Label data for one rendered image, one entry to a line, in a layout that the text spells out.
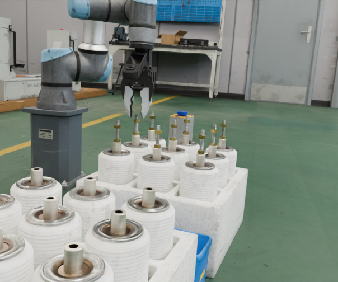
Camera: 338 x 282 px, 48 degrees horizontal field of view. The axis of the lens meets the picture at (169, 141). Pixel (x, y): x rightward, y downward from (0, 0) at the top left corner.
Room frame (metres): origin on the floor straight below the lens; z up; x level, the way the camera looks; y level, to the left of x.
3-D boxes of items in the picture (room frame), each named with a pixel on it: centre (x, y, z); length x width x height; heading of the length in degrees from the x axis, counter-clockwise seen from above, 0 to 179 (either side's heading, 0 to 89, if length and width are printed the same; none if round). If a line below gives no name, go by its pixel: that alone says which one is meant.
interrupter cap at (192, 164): (0.93, -0.08, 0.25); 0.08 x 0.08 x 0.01
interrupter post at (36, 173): (0.71, 0.25, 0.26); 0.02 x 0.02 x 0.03
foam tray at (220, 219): (1.08, -0.01, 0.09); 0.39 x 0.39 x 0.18; 70
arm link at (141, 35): (1.13, 0.10, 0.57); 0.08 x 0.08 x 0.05
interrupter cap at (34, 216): (0.56, 0.18, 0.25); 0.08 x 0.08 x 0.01
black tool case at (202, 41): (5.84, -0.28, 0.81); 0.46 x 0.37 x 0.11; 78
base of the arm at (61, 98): (1.48, 0.45, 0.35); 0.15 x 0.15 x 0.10
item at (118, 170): (1.01, 0.14, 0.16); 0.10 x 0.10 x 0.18
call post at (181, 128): (1.37, -0.04, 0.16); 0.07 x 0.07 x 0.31; 70
